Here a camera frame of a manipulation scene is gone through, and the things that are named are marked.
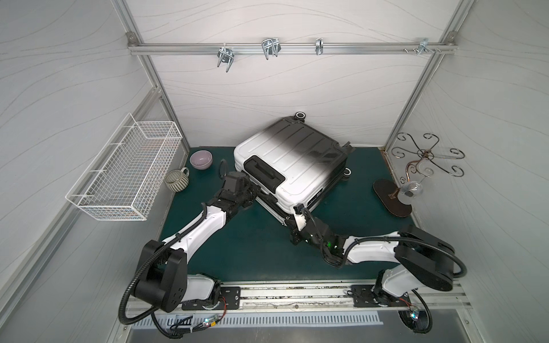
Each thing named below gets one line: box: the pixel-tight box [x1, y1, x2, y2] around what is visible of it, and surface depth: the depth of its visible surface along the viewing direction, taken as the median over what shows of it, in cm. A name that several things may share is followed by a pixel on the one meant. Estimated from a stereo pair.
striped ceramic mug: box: [163, 167, 190, 193], surface depth 103 cm
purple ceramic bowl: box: [189, 150, 214, 171], surface depth 113 cm
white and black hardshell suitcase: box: [233, 111, 355, 223], surface depth 88 cm
